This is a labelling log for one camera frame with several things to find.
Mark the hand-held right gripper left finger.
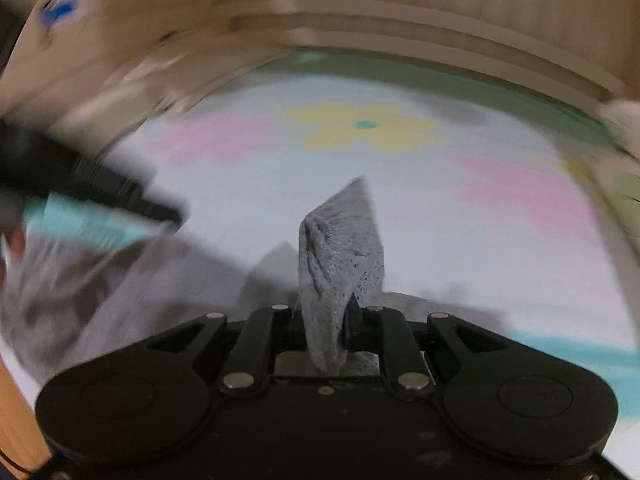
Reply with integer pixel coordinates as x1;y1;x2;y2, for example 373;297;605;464
144;304;307;392

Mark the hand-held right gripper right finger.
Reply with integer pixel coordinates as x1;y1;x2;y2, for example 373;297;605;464
341;294;507;394

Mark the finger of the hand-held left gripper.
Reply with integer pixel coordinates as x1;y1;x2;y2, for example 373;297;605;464
72;152;190;227

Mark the green cloth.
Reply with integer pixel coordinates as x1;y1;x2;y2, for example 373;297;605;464
595;160;640;246

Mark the beige box with blue print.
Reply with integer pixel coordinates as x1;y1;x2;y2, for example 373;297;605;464
0;0;261;121

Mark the pastel floral blanket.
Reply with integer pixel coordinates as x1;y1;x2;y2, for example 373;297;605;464
0;47;640;463

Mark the grey towel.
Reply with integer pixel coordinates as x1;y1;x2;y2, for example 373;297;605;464
0;176;506;386

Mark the wooden bed frame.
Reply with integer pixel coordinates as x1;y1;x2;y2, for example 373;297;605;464
210;0;640;111

